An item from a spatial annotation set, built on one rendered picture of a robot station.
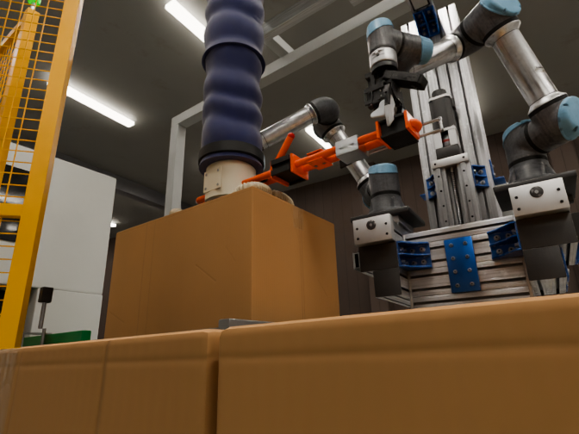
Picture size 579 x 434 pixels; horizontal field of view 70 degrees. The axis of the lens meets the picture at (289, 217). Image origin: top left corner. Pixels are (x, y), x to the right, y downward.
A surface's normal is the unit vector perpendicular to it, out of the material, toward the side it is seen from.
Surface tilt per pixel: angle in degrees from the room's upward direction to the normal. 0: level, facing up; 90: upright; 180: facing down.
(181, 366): 90
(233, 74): 77
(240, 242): 90
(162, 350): 90
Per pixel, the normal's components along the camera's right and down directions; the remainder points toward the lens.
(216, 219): -0.59, -0.25
